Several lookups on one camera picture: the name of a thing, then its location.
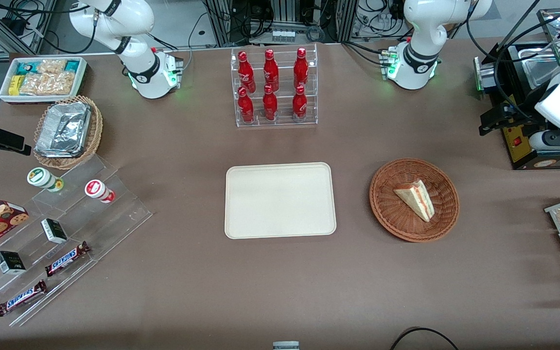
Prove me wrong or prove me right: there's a red soda bottle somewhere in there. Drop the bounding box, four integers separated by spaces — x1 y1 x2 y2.
263 49 280 91
292 85 308 120
262 85 279 122
238 87 255 123
294 47 309 89
238 51 256 93

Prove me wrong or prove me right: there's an aluminium equipment frame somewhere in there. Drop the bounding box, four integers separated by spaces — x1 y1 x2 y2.
201 0 359 47

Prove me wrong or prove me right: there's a red lid yogurt cup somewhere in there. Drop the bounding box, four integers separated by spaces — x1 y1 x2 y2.
84 179 116 204

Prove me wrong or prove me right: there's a large clear cracker bag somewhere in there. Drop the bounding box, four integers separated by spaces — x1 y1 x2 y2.
19 72 76 96

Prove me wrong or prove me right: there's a white plastic snack bin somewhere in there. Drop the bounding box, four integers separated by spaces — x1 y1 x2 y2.
0 56 88 105

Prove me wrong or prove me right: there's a triangular sandwich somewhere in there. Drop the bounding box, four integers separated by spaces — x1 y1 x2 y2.
394 180 435 223

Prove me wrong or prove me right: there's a small dark green box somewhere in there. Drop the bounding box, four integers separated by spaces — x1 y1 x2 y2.
0 250 27 275
40 218 69 245

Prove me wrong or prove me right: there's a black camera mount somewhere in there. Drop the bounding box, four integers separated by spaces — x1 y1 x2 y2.
0 121 32 158

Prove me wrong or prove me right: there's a black cable loop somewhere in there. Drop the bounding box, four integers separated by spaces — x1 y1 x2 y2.
389 327 461 350

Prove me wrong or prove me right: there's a light wicker basket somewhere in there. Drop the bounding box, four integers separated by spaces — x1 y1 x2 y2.
33 95 104 171

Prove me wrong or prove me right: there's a small clear cracker bag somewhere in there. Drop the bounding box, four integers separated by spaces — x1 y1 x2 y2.
37 59 67 75

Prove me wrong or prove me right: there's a snickers chocolate bar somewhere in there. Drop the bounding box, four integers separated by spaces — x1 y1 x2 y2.
0 280 48 317
44 241 91 278

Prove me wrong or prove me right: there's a black food warmer machine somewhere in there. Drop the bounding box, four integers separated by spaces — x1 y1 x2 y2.
473 7 560 170

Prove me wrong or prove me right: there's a clear acrylic bottle rack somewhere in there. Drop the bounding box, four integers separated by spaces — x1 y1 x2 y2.
231 43 318 128

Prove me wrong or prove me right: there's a green lid yogurt cup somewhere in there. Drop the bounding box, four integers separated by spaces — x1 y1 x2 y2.
27 167 65 193

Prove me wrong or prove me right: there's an aluminium foil tray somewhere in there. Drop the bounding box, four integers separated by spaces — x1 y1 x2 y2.
35 102 91 158

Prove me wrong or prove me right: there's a steel warmer pan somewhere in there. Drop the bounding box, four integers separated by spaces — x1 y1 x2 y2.
521 54 560 92

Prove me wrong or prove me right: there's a brown wicker basket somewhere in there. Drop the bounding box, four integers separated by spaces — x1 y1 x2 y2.
369 158 460 243

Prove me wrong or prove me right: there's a clear acrylic stepped display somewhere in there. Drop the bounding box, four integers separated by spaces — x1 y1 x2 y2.
0 154 154 328

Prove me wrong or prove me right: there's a cream plastic tray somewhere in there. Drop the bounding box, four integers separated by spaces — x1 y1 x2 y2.
225 162 337 240

